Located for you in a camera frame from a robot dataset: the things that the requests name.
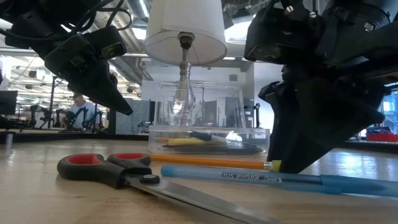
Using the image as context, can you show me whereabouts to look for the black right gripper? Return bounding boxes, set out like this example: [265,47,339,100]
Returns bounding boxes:
[258,58,398,174]

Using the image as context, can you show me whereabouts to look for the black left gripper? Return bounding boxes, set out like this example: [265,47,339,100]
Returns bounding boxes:
[4,14,134,116]

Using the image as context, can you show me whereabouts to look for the clear plastic supply box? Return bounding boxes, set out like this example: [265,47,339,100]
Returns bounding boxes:
[148,79,271,156]

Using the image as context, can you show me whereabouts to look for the blue ballpoint pen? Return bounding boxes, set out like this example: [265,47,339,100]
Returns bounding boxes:
[160,165,398,199]

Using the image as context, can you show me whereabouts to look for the black red handled scissors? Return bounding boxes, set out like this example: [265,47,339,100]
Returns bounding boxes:
[57,152,280,224]

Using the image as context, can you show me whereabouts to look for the yellow highlighter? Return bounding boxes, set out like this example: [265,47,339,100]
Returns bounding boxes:
[167,138,220,147]

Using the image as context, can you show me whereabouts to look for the orange pencil yellow eraser cap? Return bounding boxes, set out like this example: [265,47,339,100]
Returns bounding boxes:
[150,154,282,173]

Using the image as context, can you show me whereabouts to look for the dark ballpoint pen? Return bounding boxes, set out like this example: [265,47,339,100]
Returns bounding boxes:
[186,130,249,147]

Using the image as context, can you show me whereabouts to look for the person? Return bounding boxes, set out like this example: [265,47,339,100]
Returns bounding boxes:
[68,92,103,131]

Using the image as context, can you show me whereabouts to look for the grey partition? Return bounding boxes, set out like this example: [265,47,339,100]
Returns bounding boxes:
[107,99,155,136]

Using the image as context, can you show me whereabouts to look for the red bin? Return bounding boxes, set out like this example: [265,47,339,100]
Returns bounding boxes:
[366,133,398,143]

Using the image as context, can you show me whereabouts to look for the black monitor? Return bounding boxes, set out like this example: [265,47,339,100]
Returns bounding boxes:
[0,90,19,116]

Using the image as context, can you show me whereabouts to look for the black pen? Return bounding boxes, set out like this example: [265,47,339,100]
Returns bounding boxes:
[161,144,264,154]

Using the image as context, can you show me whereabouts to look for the white shade table lamp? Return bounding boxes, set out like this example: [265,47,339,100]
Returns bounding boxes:
[142,0,228,127]

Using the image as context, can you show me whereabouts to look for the black background rig frame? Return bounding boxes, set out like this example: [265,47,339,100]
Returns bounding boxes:
[49,75,100,131]

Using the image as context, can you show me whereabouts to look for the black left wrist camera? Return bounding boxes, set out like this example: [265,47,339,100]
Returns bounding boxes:
[81,26,127,60]

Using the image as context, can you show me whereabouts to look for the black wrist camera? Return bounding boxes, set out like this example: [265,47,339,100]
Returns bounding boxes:
[81,26,127,60]
[244,0,312,65]

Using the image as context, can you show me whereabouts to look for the black stand post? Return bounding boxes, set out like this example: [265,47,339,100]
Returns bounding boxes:
[254,102,261,129]

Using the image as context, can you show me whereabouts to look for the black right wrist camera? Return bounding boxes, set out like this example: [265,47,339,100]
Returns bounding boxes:
[244,0,312,65]

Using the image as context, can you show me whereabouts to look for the silver post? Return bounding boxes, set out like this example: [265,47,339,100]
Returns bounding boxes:
[4,130,15,150]

